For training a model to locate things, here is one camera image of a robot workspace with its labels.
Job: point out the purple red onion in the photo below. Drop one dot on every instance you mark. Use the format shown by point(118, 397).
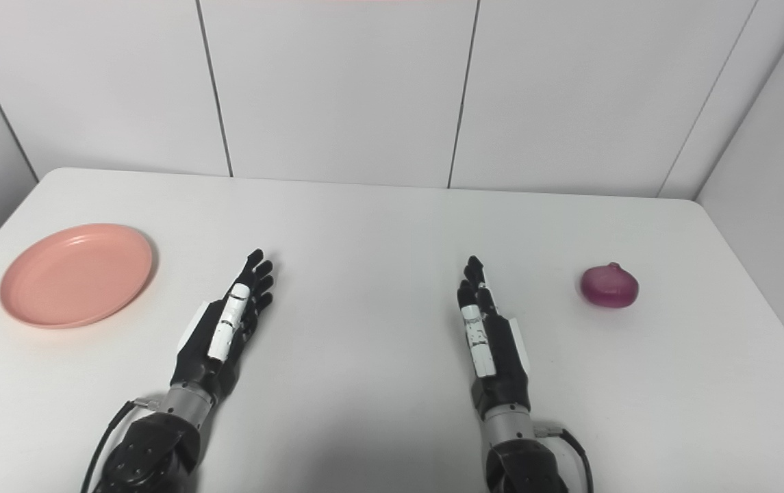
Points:
point(609, 285)

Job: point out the pink round plate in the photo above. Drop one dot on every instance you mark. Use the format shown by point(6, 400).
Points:
point(77, 275)

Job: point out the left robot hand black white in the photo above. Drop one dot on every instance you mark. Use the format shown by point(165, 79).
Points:
point(227, 327)

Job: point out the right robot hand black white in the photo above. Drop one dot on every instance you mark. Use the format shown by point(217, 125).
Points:
point(486, 342)

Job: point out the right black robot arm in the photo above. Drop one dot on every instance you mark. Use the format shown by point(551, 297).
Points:
point(518, 452)

